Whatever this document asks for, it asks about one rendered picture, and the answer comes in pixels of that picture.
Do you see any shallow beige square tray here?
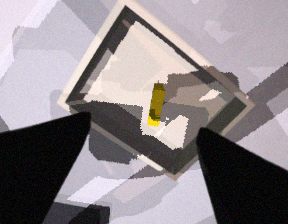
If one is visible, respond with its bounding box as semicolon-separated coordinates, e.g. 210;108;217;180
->
57;0;256;181

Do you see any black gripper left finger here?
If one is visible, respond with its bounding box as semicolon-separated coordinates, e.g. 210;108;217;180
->
0;111;91;224

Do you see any yellow fuse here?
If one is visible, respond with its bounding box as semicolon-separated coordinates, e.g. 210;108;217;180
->
147;80;166;127

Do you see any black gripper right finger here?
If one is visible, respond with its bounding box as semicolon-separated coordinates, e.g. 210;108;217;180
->
196;127;288;224

